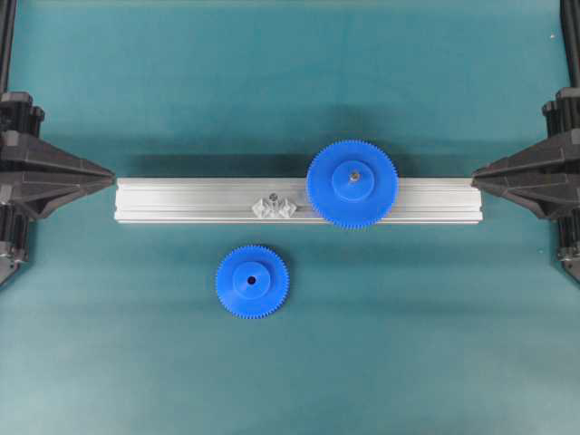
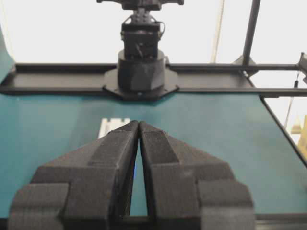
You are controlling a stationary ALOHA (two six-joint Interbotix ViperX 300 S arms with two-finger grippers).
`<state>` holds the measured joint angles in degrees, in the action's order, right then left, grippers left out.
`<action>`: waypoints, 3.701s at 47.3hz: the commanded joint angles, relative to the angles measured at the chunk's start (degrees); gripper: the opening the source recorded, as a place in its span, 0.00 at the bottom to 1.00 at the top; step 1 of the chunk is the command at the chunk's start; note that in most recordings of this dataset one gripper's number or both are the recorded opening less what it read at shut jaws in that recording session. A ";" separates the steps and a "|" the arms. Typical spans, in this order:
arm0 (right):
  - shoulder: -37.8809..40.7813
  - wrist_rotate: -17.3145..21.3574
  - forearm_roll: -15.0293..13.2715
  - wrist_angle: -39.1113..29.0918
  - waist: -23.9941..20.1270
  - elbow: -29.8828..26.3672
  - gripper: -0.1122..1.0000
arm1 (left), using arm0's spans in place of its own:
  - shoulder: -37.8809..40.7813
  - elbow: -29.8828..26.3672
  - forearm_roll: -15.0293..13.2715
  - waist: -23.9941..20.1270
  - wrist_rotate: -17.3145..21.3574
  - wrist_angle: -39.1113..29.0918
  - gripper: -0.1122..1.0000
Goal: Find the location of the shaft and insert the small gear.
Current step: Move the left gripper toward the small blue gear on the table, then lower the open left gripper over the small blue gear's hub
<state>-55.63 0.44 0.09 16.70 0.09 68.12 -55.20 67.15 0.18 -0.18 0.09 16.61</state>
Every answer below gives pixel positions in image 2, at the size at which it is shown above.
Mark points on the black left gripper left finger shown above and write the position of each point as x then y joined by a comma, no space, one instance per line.
82,189

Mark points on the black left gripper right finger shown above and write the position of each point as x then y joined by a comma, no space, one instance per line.
189,189

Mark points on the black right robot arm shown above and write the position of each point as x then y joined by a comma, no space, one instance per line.
141,72

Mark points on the silver aluminium extrusion rail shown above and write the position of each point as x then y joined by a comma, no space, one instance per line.
110,124

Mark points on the black metal table frame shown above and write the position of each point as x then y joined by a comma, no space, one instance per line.
48,110

